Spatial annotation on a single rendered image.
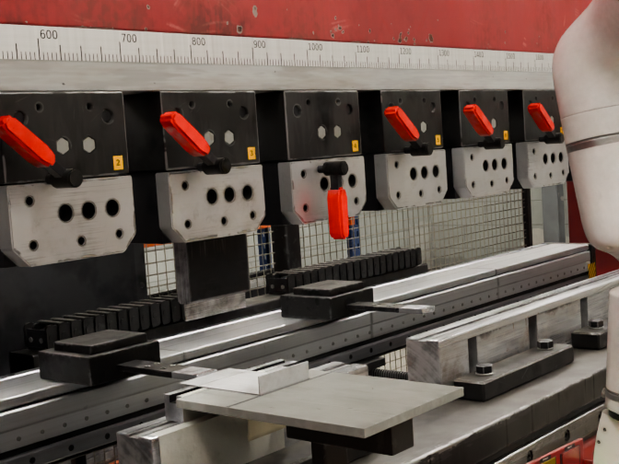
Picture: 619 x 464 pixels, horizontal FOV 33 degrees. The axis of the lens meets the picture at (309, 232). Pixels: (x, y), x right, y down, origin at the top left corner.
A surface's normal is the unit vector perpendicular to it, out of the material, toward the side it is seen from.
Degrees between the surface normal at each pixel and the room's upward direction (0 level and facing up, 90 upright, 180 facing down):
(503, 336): 90
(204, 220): 90
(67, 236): 90
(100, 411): 90
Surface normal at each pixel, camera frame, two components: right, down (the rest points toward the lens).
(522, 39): 0.77, 0.00
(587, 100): -0.39, 0.07
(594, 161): -0.59, 0.10
